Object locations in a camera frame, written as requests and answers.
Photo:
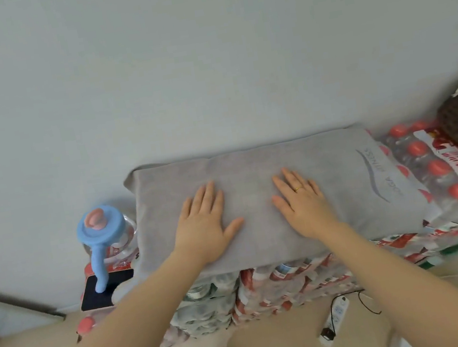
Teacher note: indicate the person's left hand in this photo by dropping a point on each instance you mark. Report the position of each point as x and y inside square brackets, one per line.
[201, 232]

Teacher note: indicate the person's right hand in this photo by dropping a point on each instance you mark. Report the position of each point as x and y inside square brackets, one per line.
[308, 210]

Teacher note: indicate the grey towel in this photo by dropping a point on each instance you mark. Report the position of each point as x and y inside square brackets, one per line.
[251, 176]

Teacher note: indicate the person's left forearm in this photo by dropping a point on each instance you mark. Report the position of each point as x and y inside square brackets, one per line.
[108, 342]

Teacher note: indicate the person's right forearm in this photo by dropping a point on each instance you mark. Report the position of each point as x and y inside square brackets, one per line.
[425, 291]

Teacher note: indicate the blue lidded water jug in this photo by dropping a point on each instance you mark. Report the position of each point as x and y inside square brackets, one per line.
[99, 230]

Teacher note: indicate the white power strip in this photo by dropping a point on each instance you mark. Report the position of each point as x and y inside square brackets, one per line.
[336, 318]

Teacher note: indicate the black phone pink case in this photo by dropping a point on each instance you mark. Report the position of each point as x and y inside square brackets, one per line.
[93, 298]

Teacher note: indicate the stack of bottled water packs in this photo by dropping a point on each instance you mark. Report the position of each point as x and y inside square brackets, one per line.
[455, 204]

